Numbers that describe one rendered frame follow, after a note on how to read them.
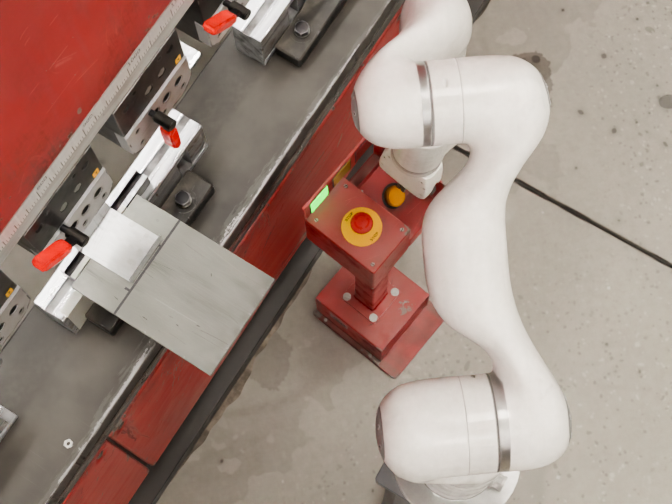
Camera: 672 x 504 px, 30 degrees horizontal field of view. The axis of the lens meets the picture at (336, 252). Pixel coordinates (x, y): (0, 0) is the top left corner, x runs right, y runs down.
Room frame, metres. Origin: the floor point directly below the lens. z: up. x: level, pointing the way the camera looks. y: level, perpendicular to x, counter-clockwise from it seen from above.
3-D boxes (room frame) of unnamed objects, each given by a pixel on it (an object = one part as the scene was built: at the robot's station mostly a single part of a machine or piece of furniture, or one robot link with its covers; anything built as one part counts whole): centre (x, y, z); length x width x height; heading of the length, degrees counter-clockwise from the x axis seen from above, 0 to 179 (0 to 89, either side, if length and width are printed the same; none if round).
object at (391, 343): (0.67, -0.09, 0.06); 0.25 x 0.20 x 0.12; 47
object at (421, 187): (0.70, -0.14, 0.95); 0.10 x 0.07 x 0.11; 47
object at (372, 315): (0.69, -0.07, 0.13); 0.10 x 0.10 x 0.01; 47
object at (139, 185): (0.62, 0.36, 0.98); 0.20 x 0.03 x 0.03; 144
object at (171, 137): (0.69, 0.23, 1.20); 0.04 x 0.02 x 0.10; 54
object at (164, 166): (0.64, 0.34, 0.92); 0.39 x 0.06 x 0.10; 144
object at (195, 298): (0.51, 0.26, 1.00); 0.26 x 0.18 x 0.01; 54
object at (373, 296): (0.69, -0.07, 0.39); 0.05 x 0.05 x 0.54; 47
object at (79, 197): (0.58, 0.39, 1.26); 0.15 x 0.09 x 0.17; 144
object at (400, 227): (0.69, -0.07, 0.75); 0.20 x 0.16 x 0.18; 137
